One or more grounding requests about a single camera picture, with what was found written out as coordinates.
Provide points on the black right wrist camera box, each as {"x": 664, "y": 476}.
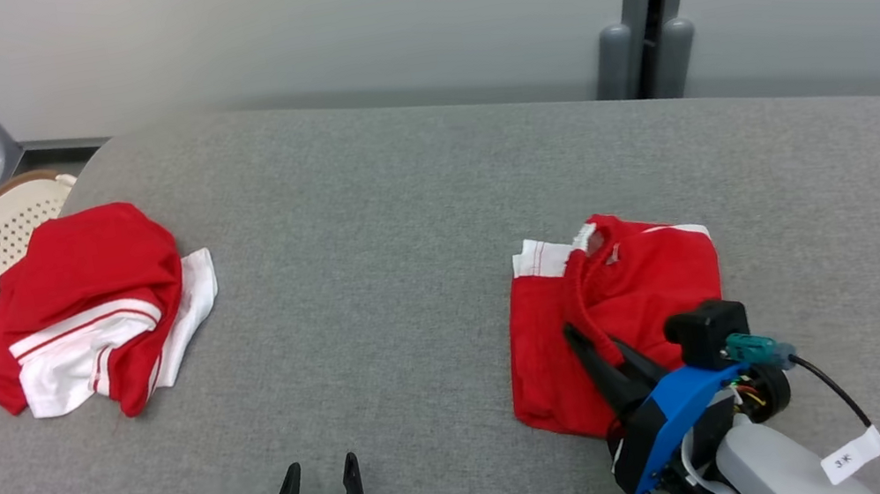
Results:
{"x": 709, "y": 332}

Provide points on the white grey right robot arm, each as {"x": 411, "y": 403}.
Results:
{"x": 762, "y": 461}

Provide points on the teal right camera connector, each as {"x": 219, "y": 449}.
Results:
{"x": 757, "y": 350}

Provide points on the red shorts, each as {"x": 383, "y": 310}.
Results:
{"x": 642, "y": 276}

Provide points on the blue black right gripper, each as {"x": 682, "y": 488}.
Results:
{"x": 669, "y": 414}

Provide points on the red white jersey shirt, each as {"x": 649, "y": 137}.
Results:
{"x": 88, "y": 279}

